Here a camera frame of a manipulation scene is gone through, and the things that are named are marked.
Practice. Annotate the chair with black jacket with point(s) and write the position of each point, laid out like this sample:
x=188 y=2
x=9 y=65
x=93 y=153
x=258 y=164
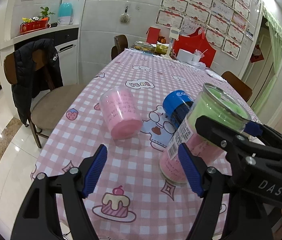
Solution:
x=49 y=106

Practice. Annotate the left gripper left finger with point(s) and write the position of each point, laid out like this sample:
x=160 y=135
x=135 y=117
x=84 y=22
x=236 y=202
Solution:
x=38 y=215

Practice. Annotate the brown chair far left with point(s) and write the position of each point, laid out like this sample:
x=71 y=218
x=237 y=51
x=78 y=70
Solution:
x=120 y=44

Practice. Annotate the white square box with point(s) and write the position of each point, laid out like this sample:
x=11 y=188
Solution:
x=185 y=56

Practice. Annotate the red tray with fruit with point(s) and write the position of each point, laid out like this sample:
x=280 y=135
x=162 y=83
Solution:
x=32 y=24

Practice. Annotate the white wall brush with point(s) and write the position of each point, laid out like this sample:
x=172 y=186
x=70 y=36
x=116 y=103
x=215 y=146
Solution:
x=125 y=17

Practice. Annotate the white desk lamp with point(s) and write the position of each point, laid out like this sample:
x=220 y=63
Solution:
x=174 y=35

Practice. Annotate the brown chair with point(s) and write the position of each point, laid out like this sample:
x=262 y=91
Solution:
x=120 y=44
x=244 y=90

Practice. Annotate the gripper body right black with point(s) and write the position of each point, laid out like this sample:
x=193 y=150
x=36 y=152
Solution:
x=257 y=169

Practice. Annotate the blue black metal can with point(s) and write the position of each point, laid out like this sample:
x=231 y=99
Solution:
x=177 y=105

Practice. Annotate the pink green layered jar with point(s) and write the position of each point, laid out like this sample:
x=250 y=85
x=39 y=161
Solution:
x=212 y=103

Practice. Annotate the small red box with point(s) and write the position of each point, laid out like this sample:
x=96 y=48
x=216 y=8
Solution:
x=152 y=35

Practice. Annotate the black jacket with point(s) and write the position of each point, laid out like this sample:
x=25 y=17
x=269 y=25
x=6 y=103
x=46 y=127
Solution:
x=31 y=82

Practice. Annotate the plastic cup with straw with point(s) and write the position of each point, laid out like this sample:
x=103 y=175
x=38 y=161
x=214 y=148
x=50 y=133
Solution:
x=197 y=55

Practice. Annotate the white plastic bag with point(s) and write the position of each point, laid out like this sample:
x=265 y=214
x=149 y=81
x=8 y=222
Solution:
x=214 y=75

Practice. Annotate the red gift bag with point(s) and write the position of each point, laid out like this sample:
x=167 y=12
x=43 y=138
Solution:
x=196 y=41

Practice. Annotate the teal white humidifier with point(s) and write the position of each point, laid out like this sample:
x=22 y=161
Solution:
x=65 y=14

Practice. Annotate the white panel door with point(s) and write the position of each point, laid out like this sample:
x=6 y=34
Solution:
x=258 y=74

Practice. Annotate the red diamond door decoration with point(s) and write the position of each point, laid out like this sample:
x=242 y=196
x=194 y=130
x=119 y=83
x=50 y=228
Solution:
x=257 y=54

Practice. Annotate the pink checked tablecloth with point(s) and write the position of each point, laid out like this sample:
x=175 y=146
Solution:
x=132 y=199

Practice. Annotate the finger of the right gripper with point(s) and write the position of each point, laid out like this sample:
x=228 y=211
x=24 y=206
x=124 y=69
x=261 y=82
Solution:
x=216 y=135
x=266 y=134

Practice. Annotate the green lace door curtain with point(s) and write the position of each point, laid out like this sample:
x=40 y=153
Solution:
x=275 y=31

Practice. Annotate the pink plastic cup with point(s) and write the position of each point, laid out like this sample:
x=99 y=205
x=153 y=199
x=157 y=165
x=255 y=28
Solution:
x=120 y=112

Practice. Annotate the green potted plant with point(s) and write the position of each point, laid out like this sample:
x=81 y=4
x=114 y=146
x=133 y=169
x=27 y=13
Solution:
x=45 y=12

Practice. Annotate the brown chair back right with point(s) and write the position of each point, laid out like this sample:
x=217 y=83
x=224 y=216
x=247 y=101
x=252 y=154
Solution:
x=244 y=90

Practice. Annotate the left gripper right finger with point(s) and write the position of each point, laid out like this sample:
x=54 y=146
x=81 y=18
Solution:
x=210 y=185

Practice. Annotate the food trays on table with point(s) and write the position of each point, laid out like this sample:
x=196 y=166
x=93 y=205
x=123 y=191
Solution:
x=157 y=48

